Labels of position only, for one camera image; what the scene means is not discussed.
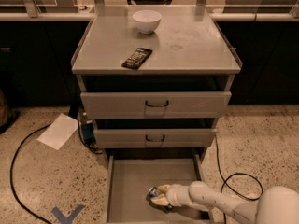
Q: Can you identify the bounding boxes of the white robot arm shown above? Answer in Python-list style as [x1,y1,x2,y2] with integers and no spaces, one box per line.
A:
[149,181,299,224]

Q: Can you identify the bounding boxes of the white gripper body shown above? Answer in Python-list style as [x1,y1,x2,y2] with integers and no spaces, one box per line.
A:
[165,184,191,206]

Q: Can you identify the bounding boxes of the black cable on right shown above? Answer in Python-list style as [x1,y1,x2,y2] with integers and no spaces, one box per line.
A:
[213,134,264,224]

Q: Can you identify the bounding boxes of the black snack bar packet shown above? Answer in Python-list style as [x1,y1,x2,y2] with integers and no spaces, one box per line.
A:
[121,48,152,70]

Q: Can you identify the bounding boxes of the white paper sheet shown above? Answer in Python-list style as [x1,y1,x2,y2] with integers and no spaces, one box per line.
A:
[37,114,78,150]

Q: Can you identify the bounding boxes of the grey metal drawer cabinet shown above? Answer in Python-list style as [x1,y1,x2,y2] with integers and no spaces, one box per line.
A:
[72,6,241,157]

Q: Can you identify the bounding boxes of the blue tape floor mark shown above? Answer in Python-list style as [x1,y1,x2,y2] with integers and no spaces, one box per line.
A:
[50,204,86,224]

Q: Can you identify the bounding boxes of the grey open bottom drawer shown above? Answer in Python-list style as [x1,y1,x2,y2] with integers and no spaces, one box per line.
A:
[103,156,212,224]

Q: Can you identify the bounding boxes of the blue power box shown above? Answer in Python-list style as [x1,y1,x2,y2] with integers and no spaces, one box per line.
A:
[81,121,95,144]

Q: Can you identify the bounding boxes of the black cable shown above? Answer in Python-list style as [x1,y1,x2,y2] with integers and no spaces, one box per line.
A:
[213,134,264,224]
[9,123,53,224]

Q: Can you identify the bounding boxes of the black cable on left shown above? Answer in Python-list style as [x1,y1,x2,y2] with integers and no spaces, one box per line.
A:
[9,123,53,224]

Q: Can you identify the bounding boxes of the grey middle drawer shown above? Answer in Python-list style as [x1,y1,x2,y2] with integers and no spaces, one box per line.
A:
[94,129,216,148]

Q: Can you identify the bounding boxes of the dark counter with white top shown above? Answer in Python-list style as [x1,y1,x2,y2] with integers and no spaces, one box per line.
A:
[1,18,298,106]

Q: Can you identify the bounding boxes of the grey top drawer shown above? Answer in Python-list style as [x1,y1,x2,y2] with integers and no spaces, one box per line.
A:
[80,91,231,119]

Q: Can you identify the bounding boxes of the white ceramic bowl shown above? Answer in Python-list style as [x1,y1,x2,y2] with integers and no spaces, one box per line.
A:
[132,10,162,34]

